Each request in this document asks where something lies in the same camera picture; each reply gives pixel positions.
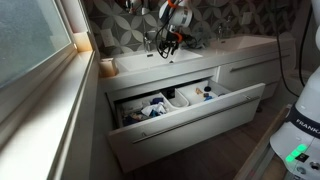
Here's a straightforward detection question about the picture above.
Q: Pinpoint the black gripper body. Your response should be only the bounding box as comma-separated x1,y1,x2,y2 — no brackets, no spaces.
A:
163,30,184,52

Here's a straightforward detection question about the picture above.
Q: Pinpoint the white rectangular sink basin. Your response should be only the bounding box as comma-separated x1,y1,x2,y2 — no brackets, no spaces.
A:
114,47,204,74
209,34,280,53

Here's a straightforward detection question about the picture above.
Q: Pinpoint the chrome faucet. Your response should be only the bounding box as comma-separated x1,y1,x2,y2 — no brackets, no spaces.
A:
216,14,235,40
142,30,158,53

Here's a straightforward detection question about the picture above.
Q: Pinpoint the white vanity cabinet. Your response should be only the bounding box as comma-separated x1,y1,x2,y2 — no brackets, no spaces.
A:
97,32,298,175

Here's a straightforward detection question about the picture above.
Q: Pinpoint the grey crumpled towel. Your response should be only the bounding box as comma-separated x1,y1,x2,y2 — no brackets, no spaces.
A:
181,27,210,51

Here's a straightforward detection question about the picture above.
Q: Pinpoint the pile of small toiletry bottles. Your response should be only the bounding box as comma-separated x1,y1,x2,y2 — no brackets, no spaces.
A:
120,96,168,127

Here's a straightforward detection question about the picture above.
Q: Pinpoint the white closed vanity drawer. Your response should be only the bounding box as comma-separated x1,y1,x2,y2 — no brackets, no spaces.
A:
217,45,297,102

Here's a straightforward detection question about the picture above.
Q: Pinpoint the white open vanity drawer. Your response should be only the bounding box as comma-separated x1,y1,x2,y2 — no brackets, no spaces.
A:
106,77,267,175

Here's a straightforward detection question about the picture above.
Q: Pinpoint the frosted glass window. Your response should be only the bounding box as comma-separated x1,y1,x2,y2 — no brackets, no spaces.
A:
0,0,74,89

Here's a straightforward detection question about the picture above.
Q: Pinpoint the white window sill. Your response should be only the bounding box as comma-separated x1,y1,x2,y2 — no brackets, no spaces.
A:
0,49,98,180

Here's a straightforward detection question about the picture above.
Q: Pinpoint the round wall mirror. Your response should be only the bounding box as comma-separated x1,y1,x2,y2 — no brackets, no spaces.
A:
113,0,152,16

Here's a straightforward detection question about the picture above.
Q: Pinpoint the white wall outlet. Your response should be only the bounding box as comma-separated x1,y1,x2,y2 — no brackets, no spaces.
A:
100,27,116,48
241,11,253,26

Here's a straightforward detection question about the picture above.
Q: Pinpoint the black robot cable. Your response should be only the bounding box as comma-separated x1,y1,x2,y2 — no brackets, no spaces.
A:
270,0,314,98

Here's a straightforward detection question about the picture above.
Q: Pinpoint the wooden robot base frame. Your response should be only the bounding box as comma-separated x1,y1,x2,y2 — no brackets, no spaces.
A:
233,103,295,180

